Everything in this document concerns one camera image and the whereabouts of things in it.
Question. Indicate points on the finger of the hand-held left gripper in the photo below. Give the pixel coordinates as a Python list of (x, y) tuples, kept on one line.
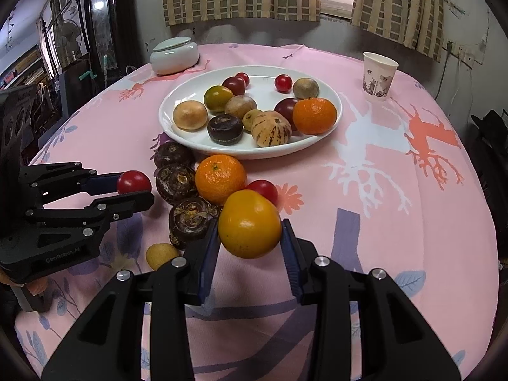
[(135, 202), (101, 184)]

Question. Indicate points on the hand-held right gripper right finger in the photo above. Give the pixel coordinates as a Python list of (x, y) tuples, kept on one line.
[(291, 266)]

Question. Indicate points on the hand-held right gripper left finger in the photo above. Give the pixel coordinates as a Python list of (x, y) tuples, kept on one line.
[(208, 266)]

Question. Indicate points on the smooth orange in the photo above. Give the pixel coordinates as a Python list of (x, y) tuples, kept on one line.
[(249, 228)]

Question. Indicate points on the large yellow pear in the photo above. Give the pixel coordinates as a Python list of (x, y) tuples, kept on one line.
[(190, 115)]

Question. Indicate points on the dark water chestnut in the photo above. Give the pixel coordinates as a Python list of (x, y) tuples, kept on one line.
[(176, 182), (173, 154), (190, 220), (225, 128)]

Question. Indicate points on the white oval plate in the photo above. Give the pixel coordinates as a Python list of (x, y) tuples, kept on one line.
[(182, 91)]

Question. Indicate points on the green-tinged orange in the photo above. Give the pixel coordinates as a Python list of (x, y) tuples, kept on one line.
[(218, 98)]

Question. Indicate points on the striped pepino melon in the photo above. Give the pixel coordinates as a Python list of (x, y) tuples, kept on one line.
[(272, 129)]

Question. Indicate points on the small yellow loquat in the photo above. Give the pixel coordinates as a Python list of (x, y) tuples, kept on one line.
[(160, 254), (249, 120)]

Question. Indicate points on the brown passion fruit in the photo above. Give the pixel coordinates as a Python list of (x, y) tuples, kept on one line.
[(240, 106)]

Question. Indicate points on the orange mandarin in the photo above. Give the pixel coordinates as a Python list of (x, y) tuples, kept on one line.
[(220, 178), (314, 116)]

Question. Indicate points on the olive passion fruit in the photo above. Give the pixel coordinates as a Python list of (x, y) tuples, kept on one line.
[(305, 88)]

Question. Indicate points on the person's left hand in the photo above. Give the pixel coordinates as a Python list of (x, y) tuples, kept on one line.
[(39, 285)]

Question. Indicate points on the pink printed tablecloth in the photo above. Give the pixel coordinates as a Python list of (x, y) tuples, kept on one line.
[(377, 226)]

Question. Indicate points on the bookshelf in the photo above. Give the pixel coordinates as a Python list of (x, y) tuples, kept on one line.
[(24, 67)]

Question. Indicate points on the pale green lidded jar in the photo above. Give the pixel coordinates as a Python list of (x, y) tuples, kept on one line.
[(174, 56)]

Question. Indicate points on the electric fan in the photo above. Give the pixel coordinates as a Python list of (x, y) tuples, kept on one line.
[(65, 36)]

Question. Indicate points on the dark red plum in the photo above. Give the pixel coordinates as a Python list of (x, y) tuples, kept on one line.
[(284, 108), (233, 85)]

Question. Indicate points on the dark framed cabinet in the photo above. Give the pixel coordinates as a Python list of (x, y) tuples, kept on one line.
[(101, 24)]

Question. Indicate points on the printed paper cup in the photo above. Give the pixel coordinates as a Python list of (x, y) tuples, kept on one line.
[(379, 77)]

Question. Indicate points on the wall socket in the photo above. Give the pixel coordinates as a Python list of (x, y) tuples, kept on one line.
[(466, 52)]

